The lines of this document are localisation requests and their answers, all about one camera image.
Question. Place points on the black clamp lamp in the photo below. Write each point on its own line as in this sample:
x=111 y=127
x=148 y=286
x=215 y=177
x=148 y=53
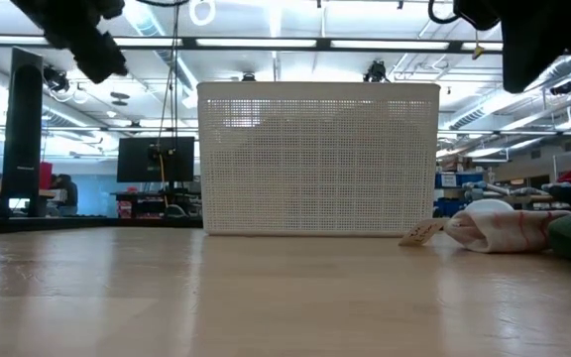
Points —
x=56 y=78

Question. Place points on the right arm's wrist camera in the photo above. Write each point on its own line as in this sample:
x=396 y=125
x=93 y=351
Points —
x=479 y=12

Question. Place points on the red container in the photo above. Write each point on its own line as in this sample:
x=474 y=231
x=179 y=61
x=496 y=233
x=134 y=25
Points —
x=45 y=176

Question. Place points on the white sock with red stripes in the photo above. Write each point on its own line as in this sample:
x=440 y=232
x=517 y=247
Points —
x=498 y=228

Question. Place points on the person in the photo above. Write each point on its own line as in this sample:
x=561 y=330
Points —
x=67 y=196

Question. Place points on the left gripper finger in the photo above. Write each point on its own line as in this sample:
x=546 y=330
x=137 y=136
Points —
x=94 y=62
x=114 y=54

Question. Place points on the black tower unit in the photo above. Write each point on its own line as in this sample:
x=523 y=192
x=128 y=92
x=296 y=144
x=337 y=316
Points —
x=22 y=139

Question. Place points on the black mounted camera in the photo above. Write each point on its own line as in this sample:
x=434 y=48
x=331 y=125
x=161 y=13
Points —
x=376 y=72

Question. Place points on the blue storage bin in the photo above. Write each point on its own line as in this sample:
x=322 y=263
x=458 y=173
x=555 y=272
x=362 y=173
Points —
x=456 y=179

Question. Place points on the small black fixture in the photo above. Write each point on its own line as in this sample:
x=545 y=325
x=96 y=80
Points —
x=248 y=77

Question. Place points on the white perforated plastic basket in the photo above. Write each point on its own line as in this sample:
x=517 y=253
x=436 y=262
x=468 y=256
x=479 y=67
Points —
x=315 y=158

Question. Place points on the black rig crossbeam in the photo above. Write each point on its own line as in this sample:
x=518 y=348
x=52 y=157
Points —
x=189 y=43

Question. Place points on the paper label tag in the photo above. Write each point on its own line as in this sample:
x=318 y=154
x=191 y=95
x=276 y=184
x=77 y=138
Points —
x=422 y=233

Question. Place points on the rolled fabric bundles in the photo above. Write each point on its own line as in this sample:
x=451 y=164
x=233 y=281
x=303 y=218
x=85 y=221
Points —
x=513 y=190

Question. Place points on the black dome fixture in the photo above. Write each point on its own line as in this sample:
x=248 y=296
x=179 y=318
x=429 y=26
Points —
x=561 y=88

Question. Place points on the black monitor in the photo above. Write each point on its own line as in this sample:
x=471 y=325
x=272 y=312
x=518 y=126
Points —
x=142 y=158

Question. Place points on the wooden work table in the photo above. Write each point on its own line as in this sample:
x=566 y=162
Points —
x=528 y=199

